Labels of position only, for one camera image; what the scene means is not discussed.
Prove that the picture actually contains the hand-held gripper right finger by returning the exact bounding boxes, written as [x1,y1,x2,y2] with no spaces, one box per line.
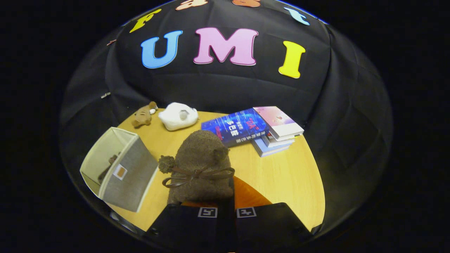
[229,176,313,252]

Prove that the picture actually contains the brown fuzzy shoe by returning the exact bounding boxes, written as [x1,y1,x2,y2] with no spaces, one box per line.
[98,153,120,183]
[158,130,235,205]

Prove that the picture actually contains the white book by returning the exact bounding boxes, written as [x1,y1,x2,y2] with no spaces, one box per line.
[262,132,296,148]

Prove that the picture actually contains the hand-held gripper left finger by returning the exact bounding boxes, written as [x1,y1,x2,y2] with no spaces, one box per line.
[146,201,232,252]

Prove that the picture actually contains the white plush toy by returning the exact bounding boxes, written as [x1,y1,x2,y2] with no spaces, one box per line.
[158,102,199,131]

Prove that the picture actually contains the grey fabric storage box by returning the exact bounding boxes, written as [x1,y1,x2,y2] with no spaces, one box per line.
[80,127,159,213]

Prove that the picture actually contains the light blue book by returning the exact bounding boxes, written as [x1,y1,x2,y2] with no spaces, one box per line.
[251,138,293,157]

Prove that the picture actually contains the pink book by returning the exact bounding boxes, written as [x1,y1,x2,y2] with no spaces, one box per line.
[253,106,304,141]

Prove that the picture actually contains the brown plush toy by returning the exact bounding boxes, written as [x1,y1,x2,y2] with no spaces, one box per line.
[132,102,158,128]

